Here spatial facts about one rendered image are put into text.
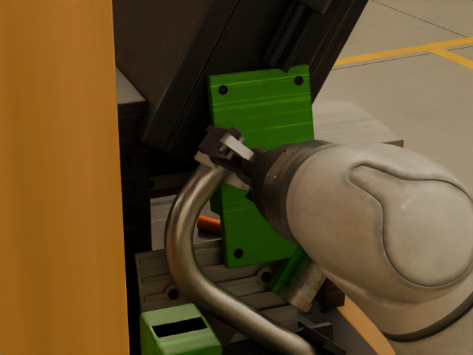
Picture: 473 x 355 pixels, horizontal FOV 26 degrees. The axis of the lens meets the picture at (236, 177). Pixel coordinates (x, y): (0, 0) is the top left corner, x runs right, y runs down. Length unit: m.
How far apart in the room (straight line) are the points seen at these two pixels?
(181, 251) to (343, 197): 0.39
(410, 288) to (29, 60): 0.41
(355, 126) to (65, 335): 1.01
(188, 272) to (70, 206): 0.72
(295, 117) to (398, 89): 3.89
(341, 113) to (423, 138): 3.03
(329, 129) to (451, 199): 0.67
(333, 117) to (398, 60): 4.08
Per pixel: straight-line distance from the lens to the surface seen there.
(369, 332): 1.33
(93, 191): 0.34
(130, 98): 1.12
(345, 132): 1.33
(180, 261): 1.06
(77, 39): 0.32
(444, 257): 0.67
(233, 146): 0.90
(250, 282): 1.15
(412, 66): 5.35
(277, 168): 0.82
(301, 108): 1.12
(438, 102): 4.85
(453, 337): 0.75
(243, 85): 1.09
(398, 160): 0.70
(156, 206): 1.65
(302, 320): 1.22
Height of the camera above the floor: 1.61
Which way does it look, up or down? 24 degrees down
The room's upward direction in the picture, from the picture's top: straight up
